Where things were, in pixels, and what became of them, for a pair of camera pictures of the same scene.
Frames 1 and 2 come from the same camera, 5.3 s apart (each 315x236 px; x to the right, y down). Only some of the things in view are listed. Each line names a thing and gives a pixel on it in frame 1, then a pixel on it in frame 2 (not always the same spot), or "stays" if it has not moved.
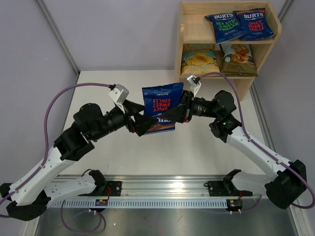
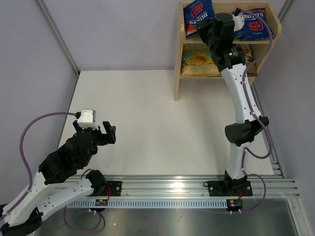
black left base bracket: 112,188 stays
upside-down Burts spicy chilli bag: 157,100 -> 198,12
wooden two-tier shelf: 230,39 stays
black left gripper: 141,125 -> 109,137
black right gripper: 182,112 -> 202,26
